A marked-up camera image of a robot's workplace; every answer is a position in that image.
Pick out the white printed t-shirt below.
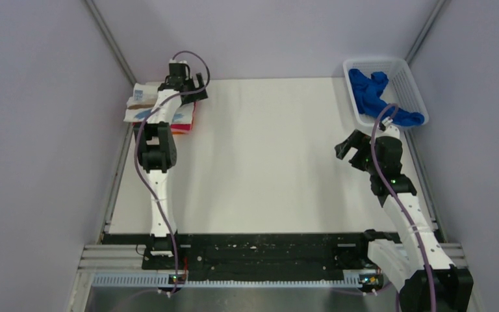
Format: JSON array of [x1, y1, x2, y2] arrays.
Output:
[[123, 83, 197, 127]]

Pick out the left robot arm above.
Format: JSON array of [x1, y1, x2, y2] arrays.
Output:
[[133, 73, 209, 271]]

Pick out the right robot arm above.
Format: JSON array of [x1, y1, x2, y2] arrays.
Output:
[[335, 130, 474, 311]]

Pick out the magenta folded t-shirt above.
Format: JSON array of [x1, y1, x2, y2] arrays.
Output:
[[125, 102, 198, 135]]

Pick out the blue t-shirt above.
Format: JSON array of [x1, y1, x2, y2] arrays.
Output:
[[348, 68, 425, 127]]

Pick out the white plastic basket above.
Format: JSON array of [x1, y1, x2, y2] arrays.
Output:
[[343, 57, 429, 130]]

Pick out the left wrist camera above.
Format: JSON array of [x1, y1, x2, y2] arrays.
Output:
[[168, 59, 190, 80]]

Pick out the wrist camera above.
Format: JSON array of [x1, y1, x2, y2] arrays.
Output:
[[376, 116, 401, 140], [168, 59, 190, 80]]

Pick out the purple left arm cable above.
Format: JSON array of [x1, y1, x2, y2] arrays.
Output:
[[133, 51, 211, 298]]

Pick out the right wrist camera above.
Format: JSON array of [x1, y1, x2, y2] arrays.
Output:
[[376, 116, 401, 140]]

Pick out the right corner metal post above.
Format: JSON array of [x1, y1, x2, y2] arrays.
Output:
[[405, 0, 451, 65]]

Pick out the corner metal post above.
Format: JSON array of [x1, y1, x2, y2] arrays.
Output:
[[81, 0, 137, 87], [405, 0, 451, 65]]

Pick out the left corner metal post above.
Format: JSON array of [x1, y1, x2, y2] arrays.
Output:
[[81, 0, 137, 87]]

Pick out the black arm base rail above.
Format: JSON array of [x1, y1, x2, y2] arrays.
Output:
[[101, 229, 401, 281]]

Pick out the white slotted cable duct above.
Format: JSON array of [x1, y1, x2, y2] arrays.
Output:
[[92, 272, 383, 289]]

